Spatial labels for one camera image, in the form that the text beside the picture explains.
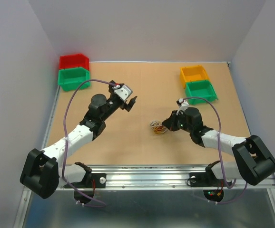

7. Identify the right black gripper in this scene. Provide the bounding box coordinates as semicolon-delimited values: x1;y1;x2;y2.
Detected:
161;110;193;133

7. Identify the red wire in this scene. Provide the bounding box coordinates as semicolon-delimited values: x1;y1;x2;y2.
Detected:
151;123;167;135

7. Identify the green plastic bin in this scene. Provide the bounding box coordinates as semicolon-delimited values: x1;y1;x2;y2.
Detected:
185;80;218;105
58;67;90;92

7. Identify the red plastic bin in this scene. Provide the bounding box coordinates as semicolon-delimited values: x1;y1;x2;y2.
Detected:
59;53;89;70

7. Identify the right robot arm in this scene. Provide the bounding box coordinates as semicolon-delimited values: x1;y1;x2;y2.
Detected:
162;108;275;186

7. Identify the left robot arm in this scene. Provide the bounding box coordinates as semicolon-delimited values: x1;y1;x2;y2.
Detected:
20;81;136;199

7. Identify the yellow plastic bin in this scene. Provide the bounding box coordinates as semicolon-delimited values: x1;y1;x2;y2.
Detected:
179;65;209;89

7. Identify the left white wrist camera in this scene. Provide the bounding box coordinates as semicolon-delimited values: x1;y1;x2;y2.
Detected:
112;85;133;102

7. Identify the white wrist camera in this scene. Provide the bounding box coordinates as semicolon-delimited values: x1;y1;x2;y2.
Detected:
112;85;133;102
176;98;189;115

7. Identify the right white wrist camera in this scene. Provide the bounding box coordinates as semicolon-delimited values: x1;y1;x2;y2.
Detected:
176;98;189;115

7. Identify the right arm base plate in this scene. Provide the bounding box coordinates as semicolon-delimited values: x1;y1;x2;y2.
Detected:
186;172;223;188

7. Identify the aluminium frame rail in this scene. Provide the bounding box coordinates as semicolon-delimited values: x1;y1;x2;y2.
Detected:
24;62;275;228

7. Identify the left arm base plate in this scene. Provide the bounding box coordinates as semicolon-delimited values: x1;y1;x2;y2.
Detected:
71;173;107;189

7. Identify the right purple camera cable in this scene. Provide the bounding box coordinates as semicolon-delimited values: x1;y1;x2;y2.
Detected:
181;96;248;205

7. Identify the purple camera cable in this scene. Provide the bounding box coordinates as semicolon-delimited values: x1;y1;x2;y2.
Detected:
63;79;124;208
181;96;248;205

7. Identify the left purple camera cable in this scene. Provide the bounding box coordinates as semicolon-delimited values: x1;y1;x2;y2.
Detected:
63;79;124;208

